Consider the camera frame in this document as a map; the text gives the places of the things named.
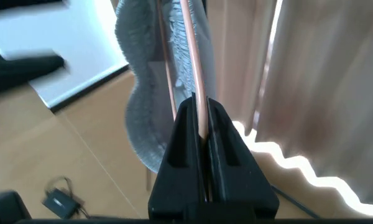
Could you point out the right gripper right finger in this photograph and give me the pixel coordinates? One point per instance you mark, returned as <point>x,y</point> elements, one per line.
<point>236,180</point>

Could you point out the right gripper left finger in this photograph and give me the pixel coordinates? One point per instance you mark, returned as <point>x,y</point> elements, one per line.
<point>177,180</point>

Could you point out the pink clothes hanger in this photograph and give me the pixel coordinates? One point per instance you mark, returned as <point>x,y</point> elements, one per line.
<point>192,46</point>

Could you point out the pale grey shorts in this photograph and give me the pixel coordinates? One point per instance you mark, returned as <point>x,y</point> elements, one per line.
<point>133,46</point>

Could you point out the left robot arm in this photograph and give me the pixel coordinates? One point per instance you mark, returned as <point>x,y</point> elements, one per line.
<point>18,71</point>

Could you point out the black power adapter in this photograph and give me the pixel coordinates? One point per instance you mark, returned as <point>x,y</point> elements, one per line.
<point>60,202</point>

